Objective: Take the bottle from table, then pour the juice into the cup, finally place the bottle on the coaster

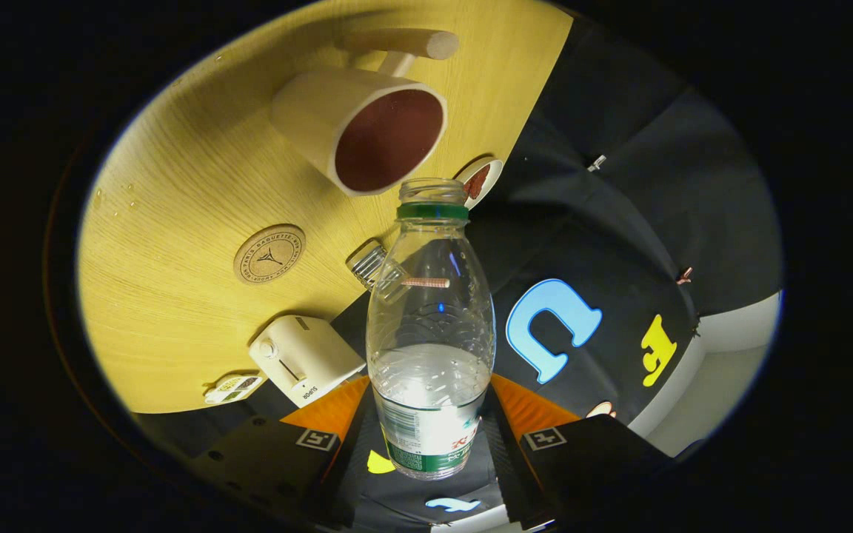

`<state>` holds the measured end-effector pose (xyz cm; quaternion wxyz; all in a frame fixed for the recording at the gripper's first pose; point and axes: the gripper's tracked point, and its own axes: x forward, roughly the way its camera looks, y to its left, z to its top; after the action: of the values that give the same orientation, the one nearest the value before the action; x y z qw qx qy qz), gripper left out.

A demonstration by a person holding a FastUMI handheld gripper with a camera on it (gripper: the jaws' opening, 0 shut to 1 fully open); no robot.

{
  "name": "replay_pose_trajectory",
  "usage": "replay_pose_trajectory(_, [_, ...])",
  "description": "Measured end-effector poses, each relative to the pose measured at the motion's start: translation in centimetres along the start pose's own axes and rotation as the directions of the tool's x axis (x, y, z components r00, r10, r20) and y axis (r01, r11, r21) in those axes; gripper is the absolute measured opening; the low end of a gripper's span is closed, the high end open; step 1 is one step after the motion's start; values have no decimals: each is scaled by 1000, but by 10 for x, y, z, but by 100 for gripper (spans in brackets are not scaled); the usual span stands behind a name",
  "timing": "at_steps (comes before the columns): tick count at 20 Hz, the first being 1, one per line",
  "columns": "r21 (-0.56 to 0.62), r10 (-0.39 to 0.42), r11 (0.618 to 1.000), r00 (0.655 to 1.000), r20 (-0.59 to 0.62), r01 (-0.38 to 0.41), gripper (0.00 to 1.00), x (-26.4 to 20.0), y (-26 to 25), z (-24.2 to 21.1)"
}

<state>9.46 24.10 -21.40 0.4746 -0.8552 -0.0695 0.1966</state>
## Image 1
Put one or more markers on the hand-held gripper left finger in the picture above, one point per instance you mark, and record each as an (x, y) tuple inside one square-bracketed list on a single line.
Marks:
[(356, 451)]

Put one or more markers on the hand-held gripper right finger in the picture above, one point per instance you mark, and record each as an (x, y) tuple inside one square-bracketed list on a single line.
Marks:
[(508, 466)]

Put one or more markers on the clear plastic bottle green label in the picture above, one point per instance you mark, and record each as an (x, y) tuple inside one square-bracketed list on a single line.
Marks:
[(430, 370)]

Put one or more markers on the round wooden coaster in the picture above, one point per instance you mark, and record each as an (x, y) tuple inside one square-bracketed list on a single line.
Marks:
[(269, 255)]

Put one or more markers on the white toaster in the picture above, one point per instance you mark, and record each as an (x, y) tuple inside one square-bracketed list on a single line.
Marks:
[(315, 355)]

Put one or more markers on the white divided dish with beans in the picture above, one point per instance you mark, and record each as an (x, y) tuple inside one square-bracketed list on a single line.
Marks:
[(234, 388)]

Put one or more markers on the pink checkered straw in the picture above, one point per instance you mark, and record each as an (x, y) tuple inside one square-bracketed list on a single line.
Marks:
[(426, 282)]

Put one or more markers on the clear drinking glass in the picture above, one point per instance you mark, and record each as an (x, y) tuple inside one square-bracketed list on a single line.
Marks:
[(367, 263)]

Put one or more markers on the red clip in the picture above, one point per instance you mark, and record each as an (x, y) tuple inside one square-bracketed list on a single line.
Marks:
[(684, 276)]

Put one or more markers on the brown food piece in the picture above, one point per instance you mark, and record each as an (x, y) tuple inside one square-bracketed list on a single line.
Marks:
[(477, 181)]

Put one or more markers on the small white plate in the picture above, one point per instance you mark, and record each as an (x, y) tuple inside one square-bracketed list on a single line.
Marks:
[(492, 169)]

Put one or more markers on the black backdrop cloth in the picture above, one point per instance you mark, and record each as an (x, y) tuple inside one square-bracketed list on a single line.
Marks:
[(619, 185)]

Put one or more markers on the wooden table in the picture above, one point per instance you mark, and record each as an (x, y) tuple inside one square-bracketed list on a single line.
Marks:
[(189, 185)]

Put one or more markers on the white clip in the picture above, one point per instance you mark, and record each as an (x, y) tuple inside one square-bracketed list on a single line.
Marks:
[(597, 163)]

